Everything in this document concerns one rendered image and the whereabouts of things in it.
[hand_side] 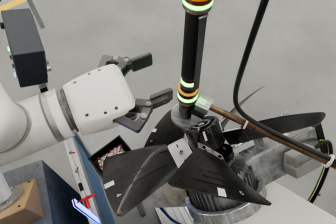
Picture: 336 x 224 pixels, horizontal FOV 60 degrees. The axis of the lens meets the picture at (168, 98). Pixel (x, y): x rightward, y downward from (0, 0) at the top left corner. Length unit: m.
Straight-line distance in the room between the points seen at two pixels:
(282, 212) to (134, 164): 0.46
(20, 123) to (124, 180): 0.55
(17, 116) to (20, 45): 0.81
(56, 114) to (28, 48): 0.77
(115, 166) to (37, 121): 0.54
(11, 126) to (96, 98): 0.13
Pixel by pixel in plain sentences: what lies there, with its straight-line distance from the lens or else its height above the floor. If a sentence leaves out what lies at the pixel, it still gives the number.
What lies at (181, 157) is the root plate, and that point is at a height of 1.19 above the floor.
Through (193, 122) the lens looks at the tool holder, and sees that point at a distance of 0.68.
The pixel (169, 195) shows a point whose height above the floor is 1.00.
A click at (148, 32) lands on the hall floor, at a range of 2.89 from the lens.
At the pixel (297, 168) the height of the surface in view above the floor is 1.14.
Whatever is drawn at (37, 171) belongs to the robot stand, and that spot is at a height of 0.93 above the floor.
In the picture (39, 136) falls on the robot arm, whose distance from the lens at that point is 0.47.
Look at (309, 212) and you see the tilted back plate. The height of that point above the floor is 1.22.
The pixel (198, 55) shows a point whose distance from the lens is 0.49.
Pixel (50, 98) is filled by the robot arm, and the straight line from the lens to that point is 0.47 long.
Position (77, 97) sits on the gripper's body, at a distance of 0.48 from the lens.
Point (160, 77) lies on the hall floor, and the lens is 2.54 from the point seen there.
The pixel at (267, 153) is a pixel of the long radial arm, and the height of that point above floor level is 1.14.
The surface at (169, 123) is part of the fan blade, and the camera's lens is 1.17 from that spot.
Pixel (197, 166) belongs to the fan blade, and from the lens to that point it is 0.73.
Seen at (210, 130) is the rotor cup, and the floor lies 1.26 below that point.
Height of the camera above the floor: 2.07
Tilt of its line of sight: 59 degrees down
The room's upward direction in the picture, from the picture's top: straight up
